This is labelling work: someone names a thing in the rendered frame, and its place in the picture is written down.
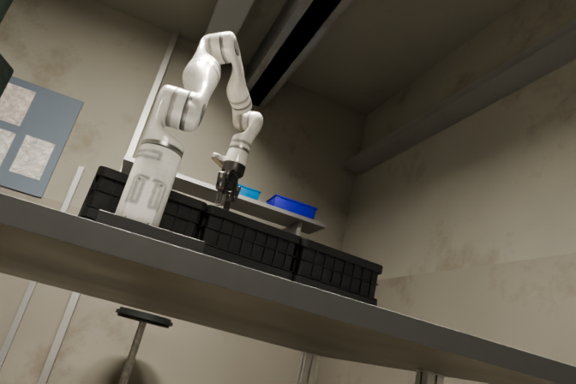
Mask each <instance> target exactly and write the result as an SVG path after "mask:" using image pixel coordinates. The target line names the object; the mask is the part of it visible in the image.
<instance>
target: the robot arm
mask: <svg viewBox="0 0 576 384"><path fill-rule="evenodd" d="M225 63H231V64H232V72H231V77H230V80H229V82H228V85H227V88H226V92H227V97H228V100H229V101H230V104H231V108H232V123H233V126H234V127H235V129H237V130H242V131H244V132H242V133H238V134H235V135H234V136H233V137H232V139H231V144H230V147H229V150H228V152H227V154H226V156H222V155H220V154H218V153H213V154H212V160H213V161H214V162H215V163H216V164H217V165H218V166H219V167H220V168H222V171H219V174H218V178H217V182H216V187H215V188H216V190H218V191H217V193H218V195H217V199H216V202H215V205H216V206H222V203H223V200H224V197H225V195H224V194H226V199H225V204H224V207H223V208H224V209H225V210H228V211H230V208H231V203H232V202H236V201H237V198H238V195H239V193H240V190H241V187H238V186H237V184H238V179H239V178H242V177H243V174H244V172H245V168H246V165H247V162H248V157H249V151H250V148H251V145H252V143H253V141H254V140H255V138H256V136H257V135H258V134H259V132H260V130H261V128H262V125H263V117H262V115H261V114H260V112H257V111H250V110H251V108H252V101H251V98H250V96H249V91H248V88H247V86H246V81H245V77H244V72H243V63H242V58H241V54H240V50H239V45H238V42H237V38H236V36H235V34H234V33H232V32H222V33H212V34H208V35H205V36H204V37H202V39H201V41H200V43H199V45H198V48H197V50H196V53H195V54H194V56H193V58H192V59H191V60H190V62H189V63H188V65H187V66H186V68H185V69H184V71H183V85H184V87H185V89H186V90H185V89H182V88H180V87H174V86H172V85H164V86H163V87H162V88H161V89H160V91H159V94H158V96H157V98H156V101H155V104H154V107H153V112H152V115H151V117H150V121H149V123H148V126H147V130H146V132H145V134H144V137H143V140H142V143H141V146H140V149H139V151H138V154H137V156H136V158H135V162H134V164H133V167H132V169H131V172H130V174H129V178H128V180H127V182H126V185H125V187H124V190H123V193H122V196H121V198H120V201H119V203H118V206H117V210H116V212H115V214H117V215H120V216H123V217H125V218H129V219H133V220H136V221H140V222H142V223H145V224H148V225H153V226H156V227H159V223H160V220H161V219H162V216H163V212H164V210H165V206H166V203H167V201H168V198H169V195H170V192H171V188H172V185H173V183H174V180H175V177H176V174H177V171H178V168H179V166H180V163H181V160H182V157H183V153H184V147H183V144H182V143H181V142H180V141H179V140H178V139H176V138H175V137H173V136H172V135H170V134H169V133H168V132H167V131H166V130H165V128H164V126H167V127H171V128H174V129H179V130H182V131H186V132H193V131H195V130H196V129H197V128H198V127H199V125H200V124H201V120H202V118H203V117H204V113H205V110H206V108H207V104H208V101H209V99H210V97H211V95H212V94H213V91H214V89H215V88H216V86H217V85H218V83H219V80H220V77H221V68H220V66H219V65H220V64H225ZM229 191H231V192H229ZM229 195H230V197H229ZM234 196H235V198H234Z"/></svg>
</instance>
